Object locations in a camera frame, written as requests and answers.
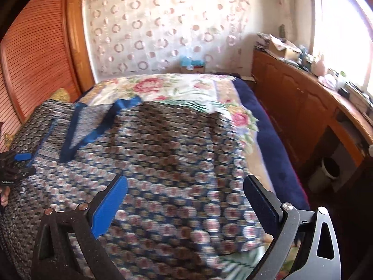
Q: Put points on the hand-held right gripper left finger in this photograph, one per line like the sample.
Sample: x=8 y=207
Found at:
x=110 y=205

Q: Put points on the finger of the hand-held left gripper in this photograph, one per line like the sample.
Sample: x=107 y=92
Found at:
x=24 y=171
x=22 y=156

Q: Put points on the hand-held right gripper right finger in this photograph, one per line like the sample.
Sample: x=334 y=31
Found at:
x=260 y=199

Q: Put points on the navy medallion patterned garment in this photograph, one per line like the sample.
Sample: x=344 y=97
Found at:
x=163 y=166

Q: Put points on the person's left hand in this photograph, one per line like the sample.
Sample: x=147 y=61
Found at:
x=3 y=197

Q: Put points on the navy blue blanket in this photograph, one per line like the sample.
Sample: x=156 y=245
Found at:
x=274 y=151

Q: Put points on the white waste bin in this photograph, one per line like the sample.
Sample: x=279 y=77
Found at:
x=325 y=175

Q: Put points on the wooden slatted headboard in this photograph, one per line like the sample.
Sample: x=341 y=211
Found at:
x=38 y=58

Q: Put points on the wooden sideboard cabinet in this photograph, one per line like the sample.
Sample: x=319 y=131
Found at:
x=291 y=93

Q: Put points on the floral blanket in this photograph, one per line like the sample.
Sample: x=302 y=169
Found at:
x=174 y=87

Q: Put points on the small black box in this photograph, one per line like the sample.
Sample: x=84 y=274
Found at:
x=343 y=92

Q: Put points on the red and white box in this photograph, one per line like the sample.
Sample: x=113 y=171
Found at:
x=193 y=70

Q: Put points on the pink bottle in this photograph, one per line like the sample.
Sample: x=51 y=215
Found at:
x=320 y=65

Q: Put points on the open cardboard box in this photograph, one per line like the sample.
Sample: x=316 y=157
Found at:
x=284 y=48

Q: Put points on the blue tissue box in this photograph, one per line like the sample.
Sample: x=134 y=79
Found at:
x=191 y=61

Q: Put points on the sheer circle patterned curtain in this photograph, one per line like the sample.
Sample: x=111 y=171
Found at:
x=163 y=26

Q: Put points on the bright window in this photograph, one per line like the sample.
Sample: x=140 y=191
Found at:
x=341 y=20

